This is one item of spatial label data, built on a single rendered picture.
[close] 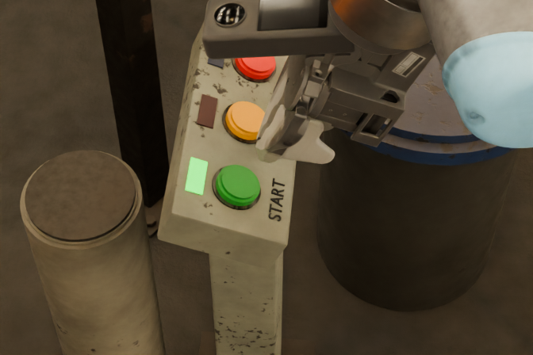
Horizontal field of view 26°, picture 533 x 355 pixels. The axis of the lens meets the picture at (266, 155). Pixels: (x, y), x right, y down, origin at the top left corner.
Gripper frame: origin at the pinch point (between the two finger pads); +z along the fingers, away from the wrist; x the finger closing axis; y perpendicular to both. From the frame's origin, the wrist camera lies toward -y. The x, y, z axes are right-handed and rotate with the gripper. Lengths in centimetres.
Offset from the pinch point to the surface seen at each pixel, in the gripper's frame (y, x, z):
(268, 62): 1.4, 14.7, 5.8
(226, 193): -0.8, -1.5, 6.0
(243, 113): -0.4, 7.6, 5.8
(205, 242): -1.2, -4.6, 9.9
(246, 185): 0.8, -0.2, 5.7
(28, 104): -18, 55, 78
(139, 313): -1.6, -0.1, 34.0
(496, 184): 39, 27, 28
